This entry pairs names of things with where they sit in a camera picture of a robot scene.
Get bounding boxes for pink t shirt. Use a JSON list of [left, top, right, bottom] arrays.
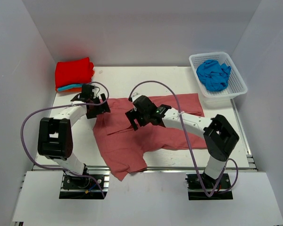
[[92, 93, 208, 182]]

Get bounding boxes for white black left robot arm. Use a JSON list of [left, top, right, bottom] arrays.
[[37, 84, 110, 188]]

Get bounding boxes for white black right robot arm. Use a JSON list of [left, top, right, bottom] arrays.
[[125, 94, 240, 188]]

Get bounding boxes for orange folded t shirt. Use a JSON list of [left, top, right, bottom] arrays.
[[55, 86, 82, 92]]

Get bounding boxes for red folded t shirt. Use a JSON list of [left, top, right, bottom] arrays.
[[55, 57, 94, 88]]

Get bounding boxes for light blue folded t shirt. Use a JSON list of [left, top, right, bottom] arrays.
[[55, 82, 91, 92]]

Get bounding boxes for blue crumpled t shirt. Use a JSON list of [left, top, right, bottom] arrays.
[[196, 59, 232, 92]]

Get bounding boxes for white plastic basket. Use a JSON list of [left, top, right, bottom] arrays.
[[189, 52, 248, 103]]

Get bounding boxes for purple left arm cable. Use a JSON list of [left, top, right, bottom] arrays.
[[20, 81, 111, 198]]

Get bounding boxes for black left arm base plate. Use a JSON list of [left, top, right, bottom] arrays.
[[59, 170, 109, 200]]

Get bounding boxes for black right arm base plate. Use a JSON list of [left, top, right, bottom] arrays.
[[185, 173, 233, 201]]

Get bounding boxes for aluminium table edge rail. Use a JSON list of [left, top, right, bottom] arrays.
[[33, 150, 257, 174]]

